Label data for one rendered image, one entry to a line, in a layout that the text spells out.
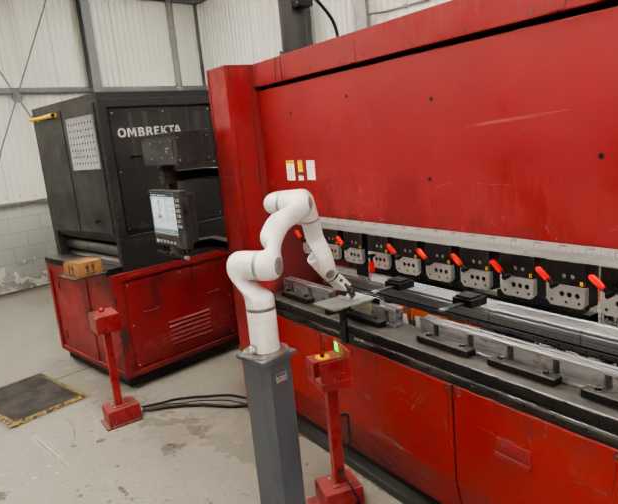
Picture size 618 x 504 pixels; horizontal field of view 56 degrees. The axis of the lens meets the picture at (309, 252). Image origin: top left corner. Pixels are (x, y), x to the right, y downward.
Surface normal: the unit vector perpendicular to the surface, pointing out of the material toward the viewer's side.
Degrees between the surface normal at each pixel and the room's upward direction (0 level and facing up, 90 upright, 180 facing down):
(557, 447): 90
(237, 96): 90
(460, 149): 90
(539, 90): 90
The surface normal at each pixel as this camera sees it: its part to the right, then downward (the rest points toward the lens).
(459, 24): -0.82, 0.18
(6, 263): 0.70, 0.07
